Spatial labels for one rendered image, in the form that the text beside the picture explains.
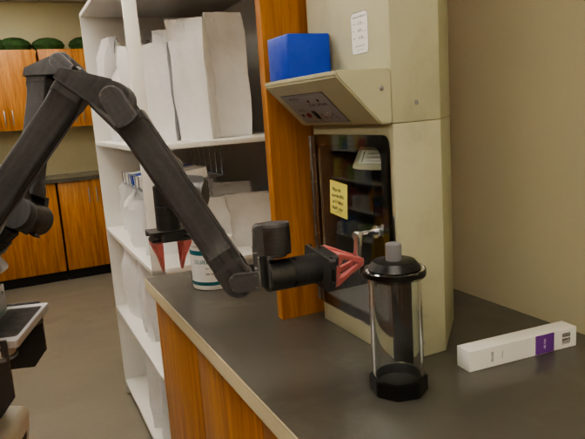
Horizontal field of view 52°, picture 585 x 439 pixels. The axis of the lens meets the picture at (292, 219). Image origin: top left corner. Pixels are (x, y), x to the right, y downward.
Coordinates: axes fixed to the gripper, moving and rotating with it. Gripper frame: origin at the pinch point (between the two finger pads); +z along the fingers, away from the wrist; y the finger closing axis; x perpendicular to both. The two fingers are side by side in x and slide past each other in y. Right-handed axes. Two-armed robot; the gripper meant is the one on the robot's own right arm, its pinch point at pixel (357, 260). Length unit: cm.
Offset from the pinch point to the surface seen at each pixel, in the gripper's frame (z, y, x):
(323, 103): -2.2, 10.9, -29.7
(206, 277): -11, 65, 25
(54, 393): -52, 225, 145
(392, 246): -2.5, -14.8, -7.9
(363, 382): -5.1, -11.6, 19.5
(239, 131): 27, 134, -7
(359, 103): -1.5, -1.3, -30.8
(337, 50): 4.9, 18.2, -39.5
